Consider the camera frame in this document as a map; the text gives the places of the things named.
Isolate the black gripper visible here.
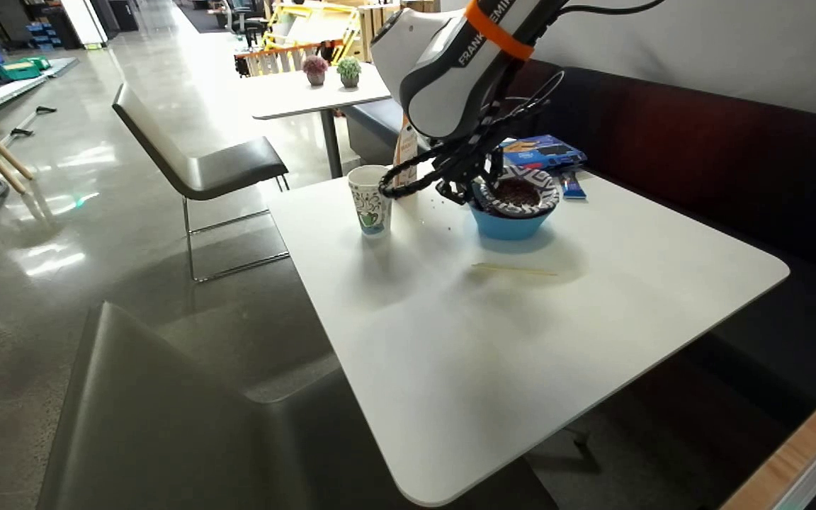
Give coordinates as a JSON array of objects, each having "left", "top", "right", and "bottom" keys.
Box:
[{"left": 442, "top": 121, "right": 511, "bottom": 206}]

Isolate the patterned paper plate with beans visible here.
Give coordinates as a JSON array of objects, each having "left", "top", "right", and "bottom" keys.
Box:
[{"left": 474, "top": 167, "right": 561, "bottom": 219}]

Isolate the blue patterned paper plate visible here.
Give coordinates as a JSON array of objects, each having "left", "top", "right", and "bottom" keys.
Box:
[{"left": 470, "top": 167, "right": 568, "bottom": 225}]

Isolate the blue bowl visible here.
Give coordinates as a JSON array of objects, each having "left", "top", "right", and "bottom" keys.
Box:
[{"left": 467, "top": 195, "right": 559, "bottom": 245}]

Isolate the coffee bean pile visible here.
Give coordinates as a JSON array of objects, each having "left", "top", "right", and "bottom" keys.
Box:
[{"left": 494, "top": 178, "right": 545, "bottom": 206}]

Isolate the blue cookie box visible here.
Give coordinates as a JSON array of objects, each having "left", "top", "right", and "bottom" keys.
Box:
[{"left": 503, "top": 134, "right": 590, "bottom": 178}]

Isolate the blue snack bar wrapper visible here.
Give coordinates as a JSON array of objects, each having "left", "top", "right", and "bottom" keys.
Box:
[{"left": 559, "top": 167, "right": 590, "bottom": 201}]

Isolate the patterned paper cup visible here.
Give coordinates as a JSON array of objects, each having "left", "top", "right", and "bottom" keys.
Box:
[{"left": 345, "top": 165, "right": 398, "bottom": 242}]

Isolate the green potted plant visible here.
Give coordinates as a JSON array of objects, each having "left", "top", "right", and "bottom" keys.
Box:
[{"left": 334, "top": 53, "right": 365, "bottom": 94}]

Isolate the white side table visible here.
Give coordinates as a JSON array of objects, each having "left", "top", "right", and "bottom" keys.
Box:
[{"left": 236, "top": 66, "right": 398, "bottom": 182}]

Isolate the red potted plant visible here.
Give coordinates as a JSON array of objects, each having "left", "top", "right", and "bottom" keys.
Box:
[{"left": 300, "top": 53, "right": 333, "bottom": 90}]

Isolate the black upholstered bench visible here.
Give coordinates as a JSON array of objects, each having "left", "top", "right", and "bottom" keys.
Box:
[{"left": 345, "top": 59, "right": 816, "bottom": 475}]

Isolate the black seat metal chair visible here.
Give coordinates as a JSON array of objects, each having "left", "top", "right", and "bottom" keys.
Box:
[{"left": 109, "top": 80, "right": 294, "bottom": 287}]

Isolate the orange strap band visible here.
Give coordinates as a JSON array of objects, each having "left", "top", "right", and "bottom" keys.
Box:
[{"left": 463, "top": 0, "right": 535, "bottom": 62}]

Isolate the wooden bench with aluminium frame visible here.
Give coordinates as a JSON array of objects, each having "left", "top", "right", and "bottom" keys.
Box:
[{"left": 717, "top": 362, "right": 816, "bottom": 510}]

